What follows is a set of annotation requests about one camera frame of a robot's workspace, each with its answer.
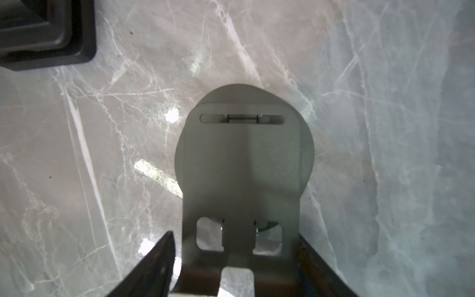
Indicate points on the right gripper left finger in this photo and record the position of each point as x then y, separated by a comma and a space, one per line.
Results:
152, 275

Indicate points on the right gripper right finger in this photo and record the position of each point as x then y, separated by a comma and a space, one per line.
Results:
316, 277

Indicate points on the dark grey round phone stand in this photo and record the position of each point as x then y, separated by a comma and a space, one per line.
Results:
242, 162

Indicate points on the black phone stand right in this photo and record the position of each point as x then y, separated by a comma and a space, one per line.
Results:
43, 34

